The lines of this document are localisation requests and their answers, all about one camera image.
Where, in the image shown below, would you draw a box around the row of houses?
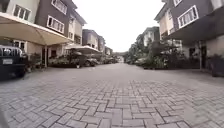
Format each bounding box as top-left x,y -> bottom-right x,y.
0,0 -> 114,69
134,0 -> 224,78

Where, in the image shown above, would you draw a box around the large beige canopy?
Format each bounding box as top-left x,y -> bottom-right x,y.
0,12 -> 74,68

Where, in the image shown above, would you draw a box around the grey brick paved road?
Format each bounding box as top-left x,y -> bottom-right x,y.
0,62 -> 224,128

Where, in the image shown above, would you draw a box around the small beige canopy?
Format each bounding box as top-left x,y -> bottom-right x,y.
64,44 -> 102,56

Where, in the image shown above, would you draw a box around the green bush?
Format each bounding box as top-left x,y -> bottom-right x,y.
28,53 -> 45,71

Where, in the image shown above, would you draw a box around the black car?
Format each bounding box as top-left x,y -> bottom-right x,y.
0,44 -> 28,80

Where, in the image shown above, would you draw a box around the green plants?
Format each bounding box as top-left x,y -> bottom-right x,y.
48,54 -> 81,69

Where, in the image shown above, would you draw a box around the green bushes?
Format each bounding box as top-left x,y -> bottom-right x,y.
125,39 -> 201,70

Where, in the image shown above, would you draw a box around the dark car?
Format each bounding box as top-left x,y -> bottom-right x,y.
74,56 -> 100,68

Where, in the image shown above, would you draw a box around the pale car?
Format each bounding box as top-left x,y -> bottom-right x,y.
134,57 -> 149,67

